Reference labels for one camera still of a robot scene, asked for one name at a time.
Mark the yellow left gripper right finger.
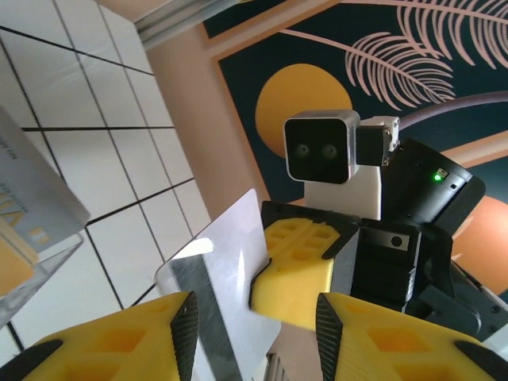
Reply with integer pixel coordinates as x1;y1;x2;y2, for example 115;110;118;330
315;292;508;381

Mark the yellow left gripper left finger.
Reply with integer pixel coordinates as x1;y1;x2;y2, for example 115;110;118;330
21;291;200;381

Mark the silver card with magnetic stripe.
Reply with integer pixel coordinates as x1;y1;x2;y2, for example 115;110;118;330
153;188;283;381

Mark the clear acrylic card stand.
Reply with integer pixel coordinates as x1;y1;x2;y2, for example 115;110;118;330
0;228;87;330

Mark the gold card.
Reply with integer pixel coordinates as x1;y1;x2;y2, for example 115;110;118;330
0;233;39;297

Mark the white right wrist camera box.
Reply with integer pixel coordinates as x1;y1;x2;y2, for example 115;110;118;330
283;110;401;221

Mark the aluminium corner post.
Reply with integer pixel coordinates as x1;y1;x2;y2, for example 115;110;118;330
133;0;279;49

